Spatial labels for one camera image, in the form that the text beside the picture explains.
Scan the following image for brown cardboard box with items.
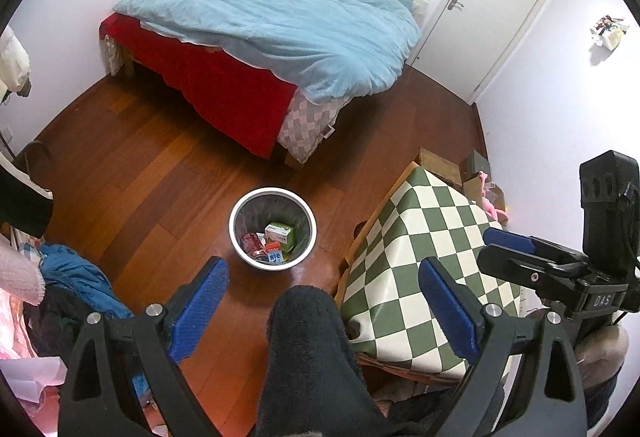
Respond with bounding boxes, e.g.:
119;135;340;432
460;151;509;223

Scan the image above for wall flower decoration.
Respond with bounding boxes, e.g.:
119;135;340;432
590;15;629;52

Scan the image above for pink knitted cloth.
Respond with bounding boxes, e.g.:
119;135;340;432
0;237;46;306

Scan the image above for flat cardboard box on floor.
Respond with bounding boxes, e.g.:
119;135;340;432
416;148;462;188

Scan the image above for blue clothing pile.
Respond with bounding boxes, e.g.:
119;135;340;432
40;243;134;319

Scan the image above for white round trash bin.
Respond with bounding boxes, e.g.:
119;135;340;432
228;187;318;271

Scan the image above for small blue red box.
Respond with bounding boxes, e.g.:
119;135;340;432
265;241;285;265

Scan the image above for green white checkered tablecloth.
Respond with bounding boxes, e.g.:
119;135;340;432
339;164;526;381

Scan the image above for grey patterned mattress cover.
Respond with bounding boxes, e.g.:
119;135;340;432
278;90;352;164

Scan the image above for person's leg black trousers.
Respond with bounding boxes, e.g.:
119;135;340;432
255;285;394;436

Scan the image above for red cola can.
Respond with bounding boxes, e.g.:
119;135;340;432
241;232;268;261

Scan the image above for red bed sheet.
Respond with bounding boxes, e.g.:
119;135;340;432
100;12;296;159

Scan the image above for white jacket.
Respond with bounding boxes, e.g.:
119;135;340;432
0;26;32;101

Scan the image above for white door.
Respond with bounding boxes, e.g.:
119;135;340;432
411;0;546;105

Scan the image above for pink plush toy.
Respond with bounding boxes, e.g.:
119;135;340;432
478;171;510;225

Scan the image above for black white garment on rack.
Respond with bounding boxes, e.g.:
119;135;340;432
0;157;54;238

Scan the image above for wooden table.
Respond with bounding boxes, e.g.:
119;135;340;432
333;160;501;385

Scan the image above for light blue duvet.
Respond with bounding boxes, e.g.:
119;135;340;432
114;0;420;104

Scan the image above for green white carton box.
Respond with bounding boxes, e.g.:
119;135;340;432
265;221;295;252

